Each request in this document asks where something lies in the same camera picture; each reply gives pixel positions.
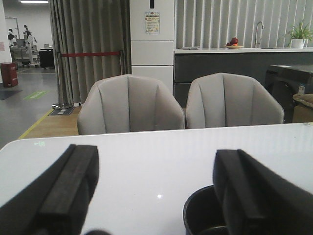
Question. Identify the chrome barrier post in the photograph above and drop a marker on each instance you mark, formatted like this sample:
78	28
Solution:
65	99

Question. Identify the grey armchair right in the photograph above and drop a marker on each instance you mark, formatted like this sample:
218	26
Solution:
226	100

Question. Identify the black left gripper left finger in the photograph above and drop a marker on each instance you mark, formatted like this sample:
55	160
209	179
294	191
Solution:
57	201

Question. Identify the grey armchair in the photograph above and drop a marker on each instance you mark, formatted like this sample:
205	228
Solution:
226	100
129	103

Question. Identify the silver faucet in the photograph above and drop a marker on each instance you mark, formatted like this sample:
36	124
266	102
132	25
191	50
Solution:
257	38

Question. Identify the red bin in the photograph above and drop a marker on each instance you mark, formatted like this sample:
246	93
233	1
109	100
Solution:
9	74

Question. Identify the white refrigerator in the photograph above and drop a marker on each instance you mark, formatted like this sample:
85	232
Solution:
152	39

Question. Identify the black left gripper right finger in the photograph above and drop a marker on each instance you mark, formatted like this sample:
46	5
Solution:
257	201

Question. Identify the potted green plant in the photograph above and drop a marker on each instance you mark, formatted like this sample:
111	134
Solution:
299	35

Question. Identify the grey curtain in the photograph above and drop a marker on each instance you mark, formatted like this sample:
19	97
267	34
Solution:
83	26

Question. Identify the grey armchair left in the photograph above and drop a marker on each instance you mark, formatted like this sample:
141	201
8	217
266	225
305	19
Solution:
129	103

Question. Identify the beige cushion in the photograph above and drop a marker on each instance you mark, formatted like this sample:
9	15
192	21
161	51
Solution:
305	100

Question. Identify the fruit plate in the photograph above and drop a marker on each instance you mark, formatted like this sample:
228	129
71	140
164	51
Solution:
233	44

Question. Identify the red barrier belt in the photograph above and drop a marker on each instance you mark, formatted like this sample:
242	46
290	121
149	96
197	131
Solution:
90	54

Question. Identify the grey kitchen counter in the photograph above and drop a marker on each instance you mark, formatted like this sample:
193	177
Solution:
253	62

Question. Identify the dark blue saucepan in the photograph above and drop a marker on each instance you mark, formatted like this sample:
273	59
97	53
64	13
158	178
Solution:
202	213

